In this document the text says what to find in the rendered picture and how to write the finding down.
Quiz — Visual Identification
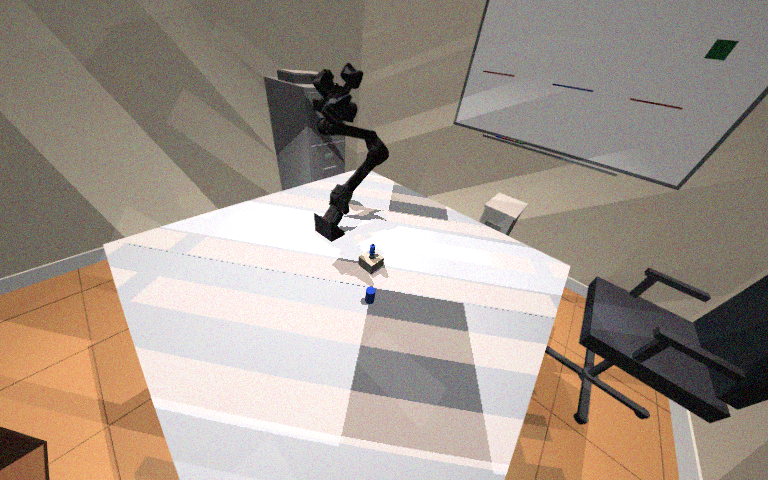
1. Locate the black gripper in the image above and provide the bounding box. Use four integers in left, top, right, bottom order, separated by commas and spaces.
322, 63, 363, 125

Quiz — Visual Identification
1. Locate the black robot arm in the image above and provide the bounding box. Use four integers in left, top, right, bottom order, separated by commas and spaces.
313, 69, 389, 227

